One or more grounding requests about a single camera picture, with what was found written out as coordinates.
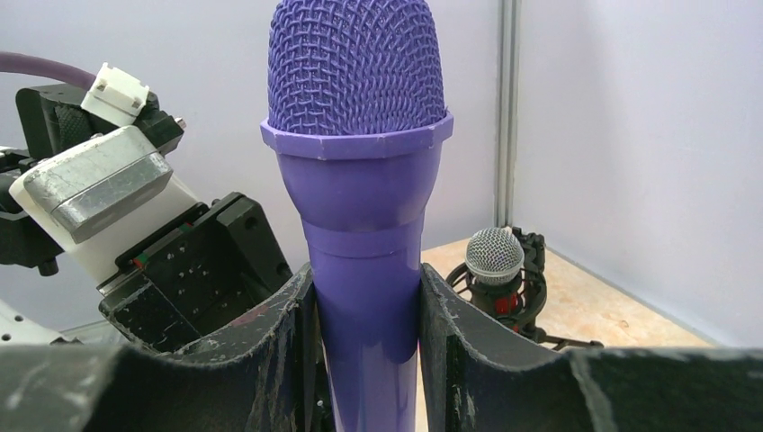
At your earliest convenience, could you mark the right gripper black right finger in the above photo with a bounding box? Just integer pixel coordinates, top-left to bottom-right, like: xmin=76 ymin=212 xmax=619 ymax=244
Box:
xmin=420 ymin=265 xmax=762 ymax=431

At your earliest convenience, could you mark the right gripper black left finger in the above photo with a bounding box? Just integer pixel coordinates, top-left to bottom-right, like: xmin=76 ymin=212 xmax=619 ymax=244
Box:
xmin=1 ymin=265 xmax=317 ymax=431

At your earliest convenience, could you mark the shock mount tripod stand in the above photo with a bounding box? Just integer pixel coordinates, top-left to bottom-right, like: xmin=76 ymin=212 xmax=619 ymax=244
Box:
xmin=445 ymin=227 xmax=604 ymax=351

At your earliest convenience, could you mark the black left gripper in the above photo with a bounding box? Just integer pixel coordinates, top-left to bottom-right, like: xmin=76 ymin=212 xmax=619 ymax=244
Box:
xmin=1 ymin=84 xmax=292 ymax=352

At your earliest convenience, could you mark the purple toy microphone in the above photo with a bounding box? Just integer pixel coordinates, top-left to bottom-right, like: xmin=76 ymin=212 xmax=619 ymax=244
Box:
xmin=261 ymin=1 xmax=453 ymax=431

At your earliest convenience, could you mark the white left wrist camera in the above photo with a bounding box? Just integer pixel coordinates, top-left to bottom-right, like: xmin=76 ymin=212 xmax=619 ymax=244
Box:
xmin=10 ymin=126 xmax=200 ymax=284

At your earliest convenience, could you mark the red glitter microphone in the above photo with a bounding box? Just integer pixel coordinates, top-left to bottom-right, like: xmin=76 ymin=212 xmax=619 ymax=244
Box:
xmin=465 ymin=227 xmax=525 ymax=330

